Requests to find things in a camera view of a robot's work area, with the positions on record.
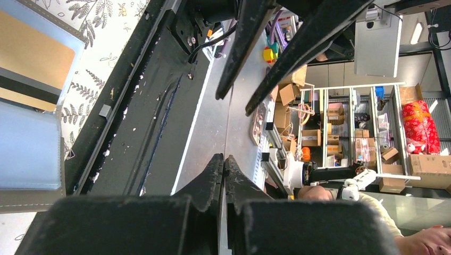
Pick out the red patterned bag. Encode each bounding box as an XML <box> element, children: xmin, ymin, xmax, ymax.
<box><xmin>402</xmin><ymin>100</ymin><xmax>440</xmax><ymax>155</ymax></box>

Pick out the floral table mat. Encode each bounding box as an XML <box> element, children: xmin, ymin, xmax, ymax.
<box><xmin>0</xmin><ymin>0</ymin><xmax>152</xmax><ymax>255</ymax></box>

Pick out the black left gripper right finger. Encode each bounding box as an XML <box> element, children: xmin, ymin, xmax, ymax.
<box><xmin>224</xmin><ymin>156</ymin><xmax>399</xmax><ymax>254</ymax></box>

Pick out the blue credit card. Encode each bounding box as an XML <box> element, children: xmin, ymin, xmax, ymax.
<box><xmin>0</xmin><ymin>0</ymin><xmax>85</xmax><ymax>191</ymax></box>

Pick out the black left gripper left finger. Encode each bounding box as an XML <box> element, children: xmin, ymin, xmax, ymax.
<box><xmin>17</xmin><ymin>154</ymin><xmax>224</xmax><ymax>254</ymax></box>

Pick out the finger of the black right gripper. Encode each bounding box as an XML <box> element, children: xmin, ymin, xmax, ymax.
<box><xmin>215</xmin><ymin>0</ymin><xmax>277</xmax><ymax>100</ymax></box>
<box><xmin>245</xmin><ymin>1</ymin><xmax>372</xmax><ymax>116</ymax></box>

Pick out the white metal storage shelf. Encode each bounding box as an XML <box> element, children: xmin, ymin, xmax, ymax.
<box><xmin>302</xmin><ymin>82</ymin><xmax>420</xmax><ymax>184</ymax></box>

